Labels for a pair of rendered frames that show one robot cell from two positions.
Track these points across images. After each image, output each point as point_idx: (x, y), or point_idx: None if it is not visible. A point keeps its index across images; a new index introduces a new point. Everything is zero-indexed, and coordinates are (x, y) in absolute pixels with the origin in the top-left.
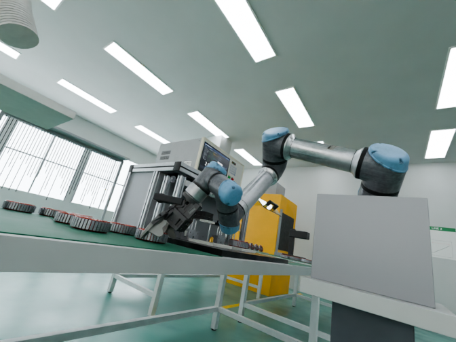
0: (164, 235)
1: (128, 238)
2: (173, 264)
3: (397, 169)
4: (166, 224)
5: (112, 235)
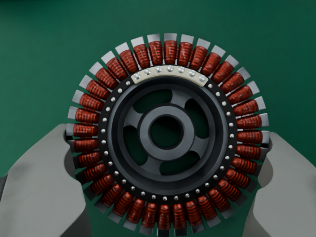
0: (140, 225)
1: (40, 90)
2: None
3: None
4: (247, 219)
5: (3, 42)
